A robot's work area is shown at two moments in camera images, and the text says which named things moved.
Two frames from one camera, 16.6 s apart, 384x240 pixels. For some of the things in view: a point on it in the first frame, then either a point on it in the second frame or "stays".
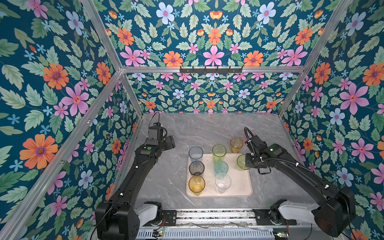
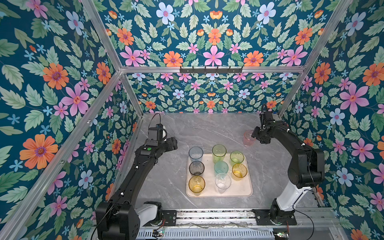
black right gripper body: (251, 161) → (259, 133)
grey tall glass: (196, 168) stays
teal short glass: (220, 166) stays
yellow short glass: (236, 144) → (238, 171)
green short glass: (241, 165) → (236, 157)
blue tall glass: (196, 153) stays
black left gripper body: (167, 143) stays
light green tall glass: (218, 153) stays
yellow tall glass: (196, 184) stays
